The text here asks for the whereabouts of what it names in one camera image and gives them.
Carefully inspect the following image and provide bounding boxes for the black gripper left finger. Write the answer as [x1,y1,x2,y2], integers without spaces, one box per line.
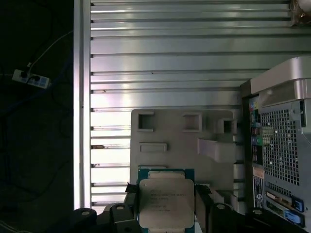
[72,181,139,233]

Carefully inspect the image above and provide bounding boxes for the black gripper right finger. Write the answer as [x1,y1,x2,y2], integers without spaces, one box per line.
[193,183,269,233]

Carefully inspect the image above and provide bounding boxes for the silver CPU with green edge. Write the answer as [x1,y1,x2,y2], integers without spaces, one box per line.
[136,168,196,230]

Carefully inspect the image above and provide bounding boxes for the blue case latch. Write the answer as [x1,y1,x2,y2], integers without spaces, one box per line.
[283,197,305,228]

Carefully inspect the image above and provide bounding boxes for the grey plastic parts rack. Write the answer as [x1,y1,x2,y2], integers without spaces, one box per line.
[130,109,245,216]

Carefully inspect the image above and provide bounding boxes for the open black PC case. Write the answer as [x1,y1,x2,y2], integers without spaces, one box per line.
[239,57,311,233]

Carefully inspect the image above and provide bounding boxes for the white power strip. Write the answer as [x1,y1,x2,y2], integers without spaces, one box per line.
[12,69,52,88]

